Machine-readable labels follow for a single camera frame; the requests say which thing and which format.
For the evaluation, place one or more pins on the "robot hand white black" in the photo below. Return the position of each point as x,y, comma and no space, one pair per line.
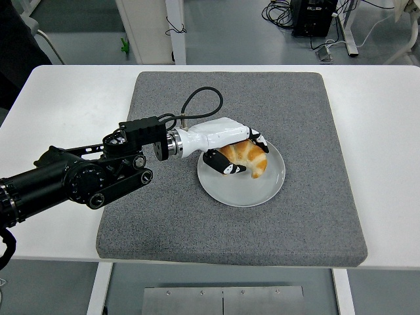
216,133

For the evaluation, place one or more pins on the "croissant bread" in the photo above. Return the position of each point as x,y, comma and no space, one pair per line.
252,160

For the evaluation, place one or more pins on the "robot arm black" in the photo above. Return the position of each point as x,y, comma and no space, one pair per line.
49,177

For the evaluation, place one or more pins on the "light grey round plate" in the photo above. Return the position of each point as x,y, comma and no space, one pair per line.
243,193

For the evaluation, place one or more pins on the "grey metal plate with screws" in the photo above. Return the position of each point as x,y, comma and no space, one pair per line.
197,302

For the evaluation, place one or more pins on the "grey felt mat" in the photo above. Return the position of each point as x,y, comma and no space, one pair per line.
295,131

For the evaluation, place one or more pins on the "white cabinet panel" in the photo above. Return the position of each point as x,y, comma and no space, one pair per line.
178,49

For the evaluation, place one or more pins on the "small green object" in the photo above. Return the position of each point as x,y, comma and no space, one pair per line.
124,46

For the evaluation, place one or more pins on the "grey foot pedal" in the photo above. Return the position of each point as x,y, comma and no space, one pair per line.
324,55

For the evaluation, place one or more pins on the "black computer case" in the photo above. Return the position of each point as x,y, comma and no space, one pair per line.
311,19

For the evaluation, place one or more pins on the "white table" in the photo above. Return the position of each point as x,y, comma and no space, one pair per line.
377,131

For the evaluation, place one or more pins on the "white desk leg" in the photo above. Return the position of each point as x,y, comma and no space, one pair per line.
349,39

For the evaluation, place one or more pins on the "person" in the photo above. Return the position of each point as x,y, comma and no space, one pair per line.
16,49

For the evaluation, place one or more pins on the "white chair base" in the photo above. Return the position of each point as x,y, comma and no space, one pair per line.
411,33

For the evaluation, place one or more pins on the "white tube frame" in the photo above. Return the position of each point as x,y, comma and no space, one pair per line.
41,33

